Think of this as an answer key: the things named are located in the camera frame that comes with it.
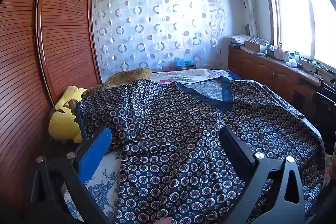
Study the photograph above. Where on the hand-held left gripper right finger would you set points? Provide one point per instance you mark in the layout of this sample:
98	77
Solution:
236	150

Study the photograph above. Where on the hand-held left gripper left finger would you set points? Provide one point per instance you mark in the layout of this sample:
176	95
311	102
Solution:
94	155

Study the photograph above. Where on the navy patterned garment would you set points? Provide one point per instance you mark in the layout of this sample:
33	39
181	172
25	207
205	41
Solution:
183	134

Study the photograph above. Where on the blue floral bedsheet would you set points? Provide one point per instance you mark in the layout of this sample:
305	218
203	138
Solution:
105	187

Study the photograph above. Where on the yellow plush toy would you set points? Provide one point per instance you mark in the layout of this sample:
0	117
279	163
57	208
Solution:
63	121

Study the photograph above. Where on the navy blue blanket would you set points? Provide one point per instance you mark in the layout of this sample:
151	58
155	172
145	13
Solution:
235	75

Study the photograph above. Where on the wooden cabinet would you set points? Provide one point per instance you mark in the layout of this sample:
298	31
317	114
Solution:
262	69

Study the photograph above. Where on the brown gold patterned pillow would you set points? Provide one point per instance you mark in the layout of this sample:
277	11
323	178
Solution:
126	75

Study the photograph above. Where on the pink floral blanket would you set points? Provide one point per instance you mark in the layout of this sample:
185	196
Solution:
173	75

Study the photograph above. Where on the white crumpled tissue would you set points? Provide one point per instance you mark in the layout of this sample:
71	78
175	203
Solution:
291	63

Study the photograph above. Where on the blue plastic toy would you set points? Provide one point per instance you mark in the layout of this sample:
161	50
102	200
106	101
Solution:
181	62

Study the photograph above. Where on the cardboard box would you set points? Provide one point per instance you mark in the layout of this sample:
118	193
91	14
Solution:
253	46

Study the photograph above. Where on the patterned cloth pile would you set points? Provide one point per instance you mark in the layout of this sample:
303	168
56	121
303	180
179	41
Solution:
241	38

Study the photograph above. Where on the clear bottle green cap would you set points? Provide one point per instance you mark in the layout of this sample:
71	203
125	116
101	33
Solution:
297	56

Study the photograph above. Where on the wooden louvered wardrobe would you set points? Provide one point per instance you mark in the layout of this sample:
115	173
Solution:
39	56

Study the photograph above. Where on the circle patterned sheer curtain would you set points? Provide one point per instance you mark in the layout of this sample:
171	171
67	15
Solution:
157	29

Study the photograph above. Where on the wooden framed window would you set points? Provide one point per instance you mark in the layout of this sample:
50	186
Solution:
294	16

